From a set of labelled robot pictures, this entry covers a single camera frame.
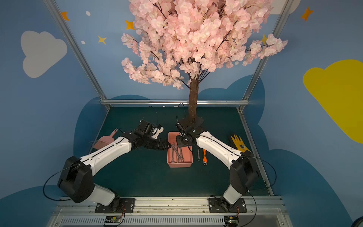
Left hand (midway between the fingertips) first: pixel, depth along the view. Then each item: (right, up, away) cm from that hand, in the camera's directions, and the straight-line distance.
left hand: (166, 144), depth 83 cm
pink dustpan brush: (-47, -1, +19) cm, 50 cm away
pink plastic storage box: (+9, -10, +9) cm, 17 cm away
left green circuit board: (-26, -37, -12) cm, 47 cm away
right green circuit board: (+36, -39, -11) cm, 54 cm away
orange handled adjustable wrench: (+25, -11, +7) cm, 28 cm away
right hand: (+10, +2, +2) cm, 11 cm away
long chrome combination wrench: (+21, -11, +8) cm, 25 cm away
